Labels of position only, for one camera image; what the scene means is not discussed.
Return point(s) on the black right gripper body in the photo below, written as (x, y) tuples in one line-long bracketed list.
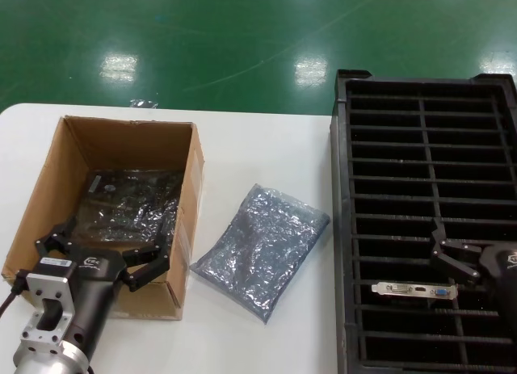
[(507, 281)]

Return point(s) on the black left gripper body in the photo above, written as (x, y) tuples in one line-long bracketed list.
[(97, 285)]

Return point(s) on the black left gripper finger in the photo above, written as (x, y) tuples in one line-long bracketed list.
[(149, 261), (56, 242)]

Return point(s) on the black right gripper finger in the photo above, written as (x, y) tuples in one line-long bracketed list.
[(456, 257)]

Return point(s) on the graphics card with metal bracket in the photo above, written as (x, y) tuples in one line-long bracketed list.
[(404, 290)]

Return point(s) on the silver antistatic bag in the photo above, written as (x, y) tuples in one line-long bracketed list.
[(262, 249)]

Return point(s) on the brown cardboard box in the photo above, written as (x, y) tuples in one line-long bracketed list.
[(121, 144)]

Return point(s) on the black slotted plastic container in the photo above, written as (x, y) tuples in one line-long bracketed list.
[(404, 148)]

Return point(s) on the crumpled foil scrap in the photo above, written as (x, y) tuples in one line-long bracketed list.
[(143, 103)]

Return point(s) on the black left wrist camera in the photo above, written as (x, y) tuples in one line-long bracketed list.
[(56, 269)]

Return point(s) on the silver left wrist bracket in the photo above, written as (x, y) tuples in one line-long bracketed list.
[(44, 309)]

